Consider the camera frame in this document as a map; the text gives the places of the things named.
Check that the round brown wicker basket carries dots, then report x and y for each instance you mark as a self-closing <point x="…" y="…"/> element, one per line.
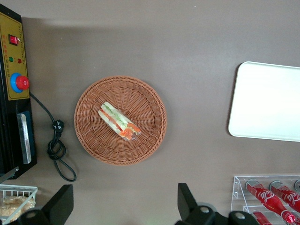
<point x="140" y="98"/>

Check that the bagged rice cracker snack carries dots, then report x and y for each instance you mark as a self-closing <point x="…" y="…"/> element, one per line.
<point x="11" y="206"/>

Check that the cream rectangular plastic tray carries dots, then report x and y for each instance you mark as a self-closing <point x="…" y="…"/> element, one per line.
<point x="264" y="100"/>

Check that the vegetable sandwich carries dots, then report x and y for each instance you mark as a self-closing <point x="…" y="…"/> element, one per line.
<point x="117" y="120"/>

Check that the clear acrylic bottle rack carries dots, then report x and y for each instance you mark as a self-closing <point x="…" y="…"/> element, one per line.
<point x="236" y="187"/>

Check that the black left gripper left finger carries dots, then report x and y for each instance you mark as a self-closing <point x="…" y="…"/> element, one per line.
<point x="58" y="201"/>

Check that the black sealing machine yellow panel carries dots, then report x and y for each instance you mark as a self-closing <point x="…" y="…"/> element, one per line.
<point x="9" y="112"/>

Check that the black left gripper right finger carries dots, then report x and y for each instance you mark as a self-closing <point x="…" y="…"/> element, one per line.
<point x="187" y="204"/>

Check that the red rocker power switch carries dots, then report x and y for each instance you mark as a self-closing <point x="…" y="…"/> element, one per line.
<point x="14" y="39"/>

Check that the red emergency stop button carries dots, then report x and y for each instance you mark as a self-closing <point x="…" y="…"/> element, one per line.
<point x="22" y="82"/>

